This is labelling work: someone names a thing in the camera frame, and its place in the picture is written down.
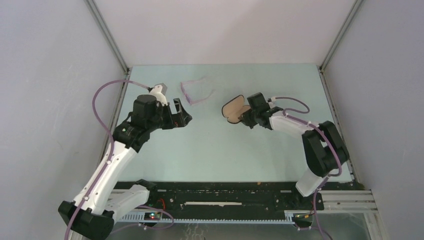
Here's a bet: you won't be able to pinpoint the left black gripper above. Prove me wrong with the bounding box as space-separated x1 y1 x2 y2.
147 98 192 132

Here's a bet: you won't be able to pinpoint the black glasses case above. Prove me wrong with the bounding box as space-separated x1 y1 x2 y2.
221 95 251 124

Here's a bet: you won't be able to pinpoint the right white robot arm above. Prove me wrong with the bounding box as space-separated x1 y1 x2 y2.
235 92 350 209

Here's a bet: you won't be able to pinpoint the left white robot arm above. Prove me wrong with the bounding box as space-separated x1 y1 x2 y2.
58 94 192 240

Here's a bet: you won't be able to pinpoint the pink transparent sunglasses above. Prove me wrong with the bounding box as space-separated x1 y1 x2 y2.
180 76 215 106

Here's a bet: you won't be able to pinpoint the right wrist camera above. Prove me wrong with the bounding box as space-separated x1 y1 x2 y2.
267 96 277 109

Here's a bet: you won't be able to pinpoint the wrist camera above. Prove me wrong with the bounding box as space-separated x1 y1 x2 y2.
267 96 277 109
149 83 168 102

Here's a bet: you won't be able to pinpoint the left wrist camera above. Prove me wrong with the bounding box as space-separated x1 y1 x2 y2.
149 83 168 102

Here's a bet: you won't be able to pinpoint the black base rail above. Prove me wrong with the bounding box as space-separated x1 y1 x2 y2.
112 180 362 221

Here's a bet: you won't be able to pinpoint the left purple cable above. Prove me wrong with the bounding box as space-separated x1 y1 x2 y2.
64 79 175 240

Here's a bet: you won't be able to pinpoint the slotted cable duct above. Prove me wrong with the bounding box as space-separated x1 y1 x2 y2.
117 211 312 225

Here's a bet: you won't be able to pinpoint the aluminium frame extrusion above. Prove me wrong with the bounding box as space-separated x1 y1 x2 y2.
319 190 389 240

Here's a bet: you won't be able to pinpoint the left corner frame post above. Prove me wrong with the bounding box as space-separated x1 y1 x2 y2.
84 0 130 74

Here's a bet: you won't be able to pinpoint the corner frame post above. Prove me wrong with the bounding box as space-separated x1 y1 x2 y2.
84 0 130 74
319 0 366 73

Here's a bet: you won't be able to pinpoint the right corner frame post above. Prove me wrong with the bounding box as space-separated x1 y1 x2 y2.
319 0 366 73

